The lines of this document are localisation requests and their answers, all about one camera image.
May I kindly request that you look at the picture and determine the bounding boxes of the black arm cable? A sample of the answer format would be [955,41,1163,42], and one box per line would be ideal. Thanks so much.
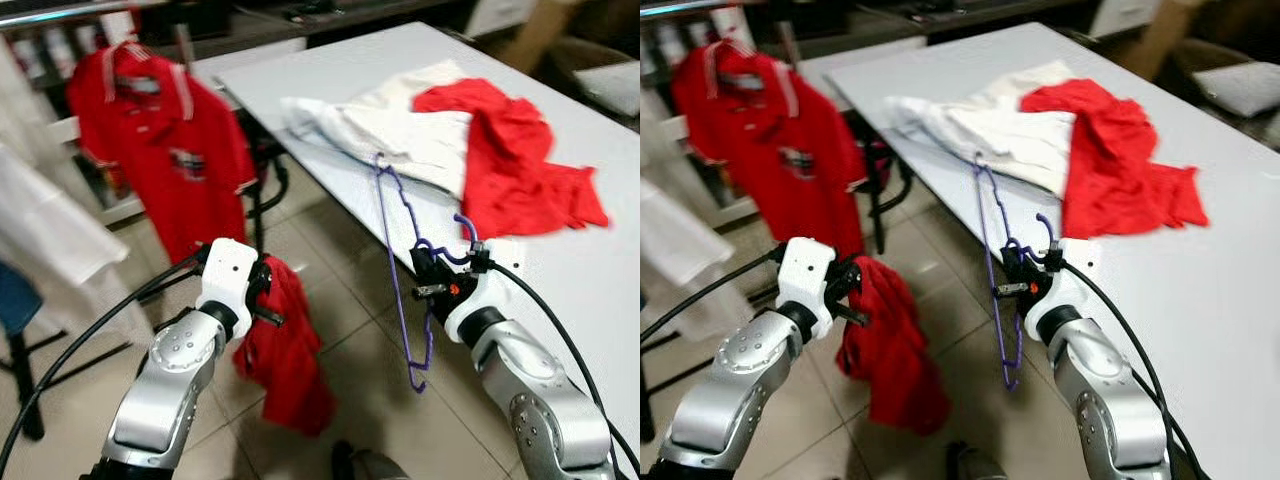
[640,245,786,341]
[0,255,206,471]
[1060,260,1201,480]
[487,260,641,471]

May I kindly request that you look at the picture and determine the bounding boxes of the grey robot foot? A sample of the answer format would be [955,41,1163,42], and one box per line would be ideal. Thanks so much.
[332,440,411,480]
[945,440,1011,480]

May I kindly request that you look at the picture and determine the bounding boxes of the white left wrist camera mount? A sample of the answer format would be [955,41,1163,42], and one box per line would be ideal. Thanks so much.
[197,238,263,341]
[778,237,839,341]

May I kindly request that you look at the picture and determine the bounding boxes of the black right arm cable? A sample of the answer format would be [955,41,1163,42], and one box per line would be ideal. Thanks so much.
[1060,260,1201,480]
[487,260,641,471]

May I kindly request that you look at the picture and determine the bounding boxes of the grey cushion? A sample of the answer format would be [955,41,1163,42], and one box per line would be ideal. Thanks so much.
[575,62,641,116]
[1193,62,1280,119]

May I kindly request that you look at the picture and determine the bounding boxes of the red polo striped collar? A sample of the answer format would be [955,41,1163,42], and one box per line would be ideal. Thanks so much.
[67,42,257,263]
[670,40,869,259]

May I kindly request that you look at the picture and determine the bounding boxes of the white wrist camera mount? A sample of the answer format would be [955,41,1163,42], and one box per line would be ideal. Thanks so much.
[1028,238,1101,326]
[778,237,839,341]
[445,238,528,343]
[197,238,263,341]

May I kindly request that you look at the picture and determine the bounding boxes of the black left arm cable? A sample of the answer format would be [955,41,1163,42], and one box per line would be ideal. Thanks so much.
[640,245,786,341]
[0,255,206,471]

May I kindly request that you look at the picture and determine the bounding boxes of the large red shirt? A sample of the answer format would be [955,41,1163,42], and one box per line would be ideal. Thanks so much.
[413,78,609,239]
[1020,78,1209,239]

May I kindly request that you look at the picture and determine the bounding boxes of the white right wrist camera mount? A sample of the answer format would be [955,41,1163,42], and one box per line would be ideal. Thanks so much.
[445,238,528,343]
[1028,238,1101,326]

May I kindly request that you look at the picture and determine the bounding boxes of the white drawer unit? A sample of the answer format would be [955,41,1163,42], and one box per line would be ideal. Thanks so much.
[465,0,536,36]
[1090,0,1161,39]

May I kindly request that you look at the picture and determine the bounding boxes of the purple wire clothes hanger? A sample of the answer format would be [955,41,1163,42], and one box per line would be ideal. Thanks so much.
[372,152,483,394]
[972,155,1063,391]

